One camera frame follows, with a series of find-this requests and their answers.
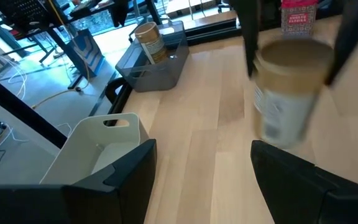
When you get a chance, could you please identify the blue box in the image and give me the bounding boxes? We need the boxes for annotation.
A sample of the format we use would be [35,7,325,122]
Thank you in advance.
[66,29,106,79]

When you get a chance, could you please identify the light grey plastic bin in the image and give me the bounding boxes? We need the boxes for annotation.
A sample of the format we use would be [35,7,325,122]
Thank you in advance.
[39,112,150,186]

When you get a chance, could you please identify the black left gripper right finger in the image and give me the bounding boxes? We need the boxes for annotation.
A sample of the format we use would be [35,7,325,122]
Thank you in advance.
[250,139,358,224]

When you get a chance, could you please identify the black perforated panel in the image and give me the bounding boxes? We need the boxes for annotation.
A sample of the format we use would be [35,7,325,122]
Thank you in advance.
[0,0,51,32]

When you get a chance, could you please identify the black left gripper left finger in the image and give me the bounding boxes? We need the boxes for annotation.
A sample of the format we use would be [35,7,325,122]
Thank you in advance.
[0,138,158,224]

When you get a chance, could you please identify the red lid paprika tin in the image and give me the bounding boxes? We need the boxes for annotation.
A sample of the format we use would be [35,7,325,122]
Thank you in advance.
[280,0,319,37]

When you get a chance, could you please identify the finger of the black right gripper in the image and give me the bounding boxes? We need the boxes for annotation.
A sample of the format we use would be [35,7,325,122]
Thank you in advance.
[228,0,260,78]
[324,0,358,86]

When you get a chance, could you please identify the yellow floor cable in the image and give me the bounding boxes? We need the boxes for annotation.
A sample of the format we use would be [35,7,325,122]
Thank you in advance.
[31,60,91,110]

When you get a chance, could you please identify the smoky transparent plastic bin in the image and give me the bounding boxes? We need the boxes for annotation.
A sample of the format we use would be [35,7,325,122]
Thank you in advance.
[115,21,190,93]

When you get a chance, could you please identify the tan lid spice jar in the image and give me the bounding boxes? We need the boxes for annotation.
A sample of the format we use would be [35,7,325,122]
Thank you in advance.
[252,39,335,149]
[134,21,170,65]

